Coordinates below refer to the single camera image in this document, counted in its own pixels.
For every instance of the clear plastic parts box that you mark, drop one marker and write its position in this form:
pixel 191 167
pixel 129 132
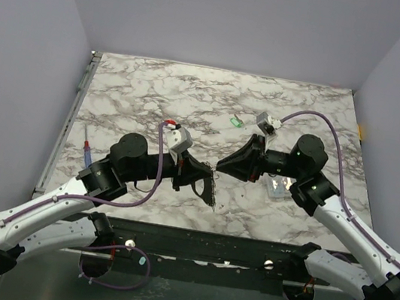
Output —
pixel 278 186

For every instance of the green key tag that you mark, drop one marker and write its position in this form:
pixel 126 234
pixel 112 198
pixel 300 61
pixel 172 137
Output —
pixel 236 122

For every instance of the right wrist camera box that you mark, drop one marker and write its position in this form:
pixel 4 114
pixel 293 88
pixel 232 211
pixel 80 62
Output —
pixel 268 124

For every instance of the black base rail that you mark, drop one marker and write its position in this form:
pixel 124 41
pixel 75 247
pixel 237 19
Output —
pixel 207 258

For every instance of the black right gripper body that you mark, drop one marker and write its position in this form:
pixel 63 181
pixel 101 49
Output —
pixel 258 160

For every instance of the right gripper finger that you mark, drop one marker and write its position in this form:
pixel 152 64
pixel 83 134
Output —
pixel 238 167
pixel 252 149

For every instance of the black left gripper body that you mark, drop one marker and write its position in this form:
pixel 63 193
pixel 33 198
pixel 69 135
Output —
pixel 176 171

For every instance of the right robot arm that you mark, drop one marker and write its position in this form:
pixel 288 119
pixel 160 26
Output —
pixel 377 276

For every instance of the blue red screwdriver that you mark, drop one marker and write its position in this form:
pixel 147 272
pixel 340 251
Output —
pixel 87 158

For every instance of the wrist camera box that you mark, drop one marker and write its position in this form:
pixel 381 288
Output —
pixel 268 124
pixel 178 142

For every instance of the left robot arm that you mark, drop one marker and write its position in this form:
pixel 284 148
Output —
pixel 41 225

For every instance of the teal sticker on base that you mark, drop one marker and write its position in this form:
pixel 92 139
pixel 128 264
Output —
pixel 142 260

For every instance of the aluminium frame rail left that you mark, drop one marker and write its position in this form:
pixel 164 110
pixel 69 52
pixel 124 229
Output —
pixel 82 89

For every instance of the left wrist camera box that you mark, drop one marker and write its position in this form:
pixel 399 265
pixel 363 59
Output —
pixel 178 142

